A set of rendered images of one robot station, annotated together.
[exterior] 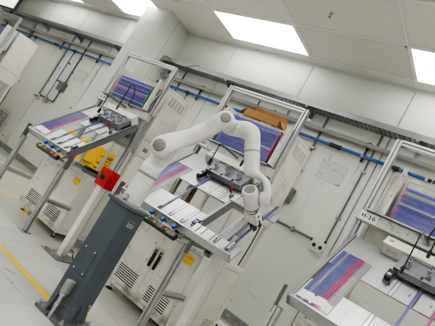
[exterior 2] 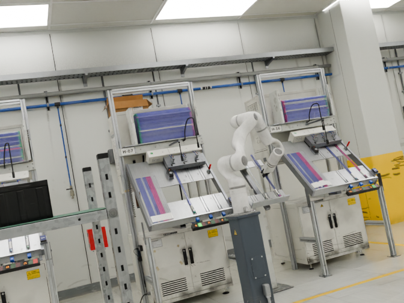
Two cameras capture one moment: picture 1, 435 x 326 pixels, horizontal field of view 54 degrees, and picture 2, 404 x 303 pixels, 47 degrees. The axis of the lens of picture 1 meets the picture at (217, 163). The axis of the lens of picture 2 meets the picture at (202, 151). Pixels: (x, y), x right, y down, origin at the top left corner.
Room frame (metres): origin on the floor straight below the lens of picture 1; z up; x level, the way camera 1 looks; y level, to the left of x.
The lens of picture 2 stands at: (0.81, 3.19, 0.97)
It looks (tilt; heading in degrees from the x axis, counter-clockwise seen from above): 4 degrees up; 303
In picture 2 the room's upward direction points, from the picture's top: 11 degrees counter-clockwise
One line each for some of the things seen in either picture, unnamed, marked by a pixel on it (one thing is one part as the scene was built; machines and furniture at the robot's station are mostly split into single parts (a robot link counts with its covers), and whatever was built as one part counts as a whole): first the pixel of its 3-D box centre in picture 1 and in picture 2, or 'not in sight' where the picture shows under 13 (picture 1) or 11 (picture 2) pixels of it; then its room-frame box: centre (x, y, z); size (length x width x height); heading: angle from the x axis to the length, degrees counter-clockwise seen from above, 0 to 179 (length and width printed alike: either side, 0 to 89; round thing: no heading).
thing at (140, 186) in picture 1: (138, 189); (240, 201); (2.43, 0.31, 0.79); 0.19 x 0.19 x 0.18
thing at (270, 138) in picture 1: (250, 139); (164, 125); (3.29, -0.13, 1.52); 0.51 x 0.13 x 0.27; 53
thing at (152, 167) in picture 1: (158, 158); (230, 172); (2.46, 0.30, 1.00); 0.19 x 0.12 x 0.24; 172
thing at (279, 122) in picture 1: (271, 119); (139, 102); (3.59, -0.22, 1.82); 0.68 x 0.30 x 0.20; 53
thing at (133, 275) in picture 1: (174, 276); (178, 261); (3.42, -0.15, 0.31); 0.70 x 0.65 x 0.62; 53
